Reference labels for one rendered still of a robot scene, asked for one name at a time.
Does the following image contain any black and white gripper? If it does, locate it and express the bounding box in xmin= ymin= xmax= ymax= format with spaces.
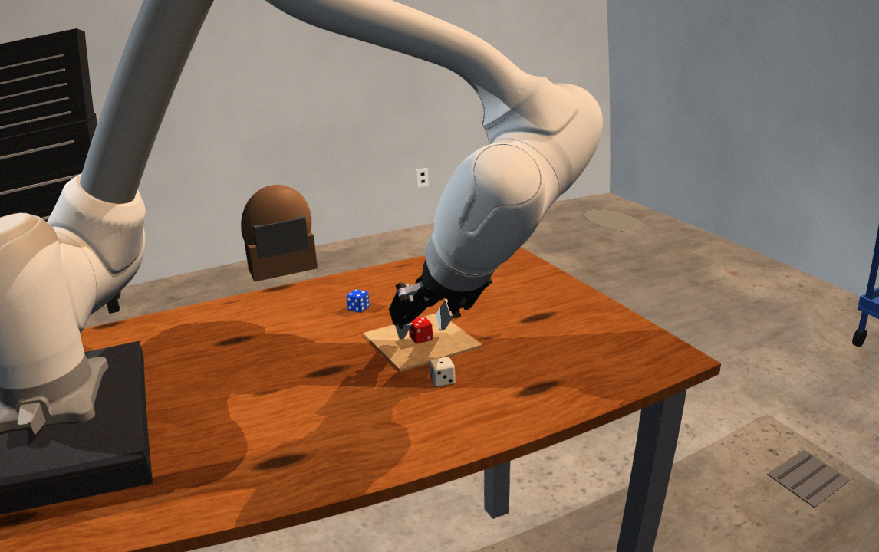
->
xmin=389 ymin=260 xmax=492 ymax=340

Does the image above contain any red die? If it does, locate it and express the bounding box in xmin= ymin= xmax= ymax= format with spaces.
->
xmin=409 ymin=317 xmax=433 ymax=343

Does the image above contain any beige square mat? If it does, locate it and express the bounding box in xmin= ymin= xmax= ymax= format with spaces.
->
xmin=364 ymin=314 xmax=482 ymax=372

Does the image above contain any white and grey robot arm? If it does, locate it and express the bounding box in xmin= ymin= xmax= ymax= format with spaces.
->
xmin=0 ymin=0 xmax=603 ymax=439

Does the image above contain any blue die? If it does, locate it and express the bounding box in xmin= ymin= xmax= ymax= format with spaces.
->
xmin=346 ymin=289 xmax=370 ymax=313

